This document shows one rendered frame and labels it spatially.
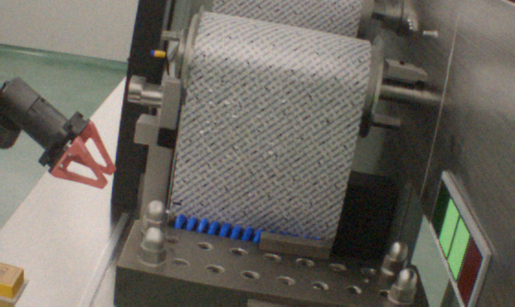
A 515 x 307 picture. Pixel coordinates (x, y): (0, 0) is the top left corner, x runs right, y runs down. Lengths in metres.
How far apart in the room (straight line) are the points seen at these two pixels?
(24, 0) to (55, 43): 0.49
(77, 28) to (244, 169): 5.82
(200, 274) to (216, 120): 0.23
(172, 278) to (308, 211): 0.26
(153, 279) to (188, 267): 0.05
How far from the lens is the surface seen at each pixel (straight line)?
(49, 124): 1.18
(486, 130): 0.84
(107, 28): 6.89
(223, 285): 1.02
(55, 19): 6.99
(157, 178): 1.27
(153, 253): 1.03
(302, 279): 1.08
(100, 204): 1.56
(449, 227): 0.90
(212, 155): 1.17
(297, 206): 1.19
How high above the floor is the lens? 1.47
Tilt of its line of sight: 15 degrees down
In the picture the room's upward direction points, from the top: 10 degrees clockwise
